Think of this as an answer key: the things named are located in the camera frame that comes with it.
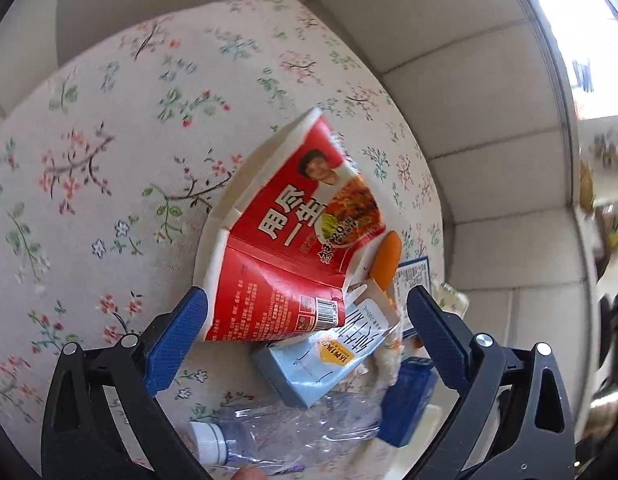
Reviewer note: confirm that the light blue milk carton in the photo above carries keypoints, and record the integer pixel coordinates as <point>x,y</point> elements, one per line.
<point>309,370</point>

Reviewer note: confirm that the floral tablecloth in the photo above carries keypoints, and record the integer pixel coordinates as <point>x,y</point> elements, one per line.
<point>114,185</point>

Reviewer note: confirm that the dark blue small box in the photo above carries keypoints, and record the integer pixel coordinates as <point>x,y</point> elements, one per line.
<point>406,400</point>

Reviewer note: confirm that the clear plastic bottle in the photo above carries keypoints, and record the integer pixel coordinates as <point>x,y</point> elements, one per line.
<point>289,430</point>

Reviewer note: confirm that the green and white packet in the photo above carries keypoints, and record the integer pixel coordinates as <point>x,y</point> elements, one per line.
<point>450,301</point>

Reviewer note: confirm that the white cabinet unit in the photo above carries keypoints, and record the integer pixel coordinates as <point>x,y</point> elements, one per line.
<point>464,85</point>

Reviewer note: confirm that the large orange peel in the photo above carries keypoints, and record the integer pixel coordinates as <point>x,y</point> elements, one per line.
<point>389,257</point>

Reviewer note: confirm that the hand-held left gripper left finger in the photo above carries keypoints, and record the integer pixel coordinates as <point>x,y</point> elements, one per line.
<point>174,345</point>

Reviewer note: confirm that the red instant noodle cup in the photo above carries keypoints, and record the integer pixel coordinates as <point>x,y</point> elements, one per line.
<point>279,240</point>

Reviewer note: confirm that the blue-edged white leaflet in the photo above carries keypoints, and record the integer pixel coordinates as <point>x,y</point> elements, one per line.
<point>411,275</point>

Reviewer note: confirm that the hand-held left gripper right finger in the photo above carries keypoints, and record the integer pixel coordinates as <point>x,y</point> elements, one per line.
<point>434,330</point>

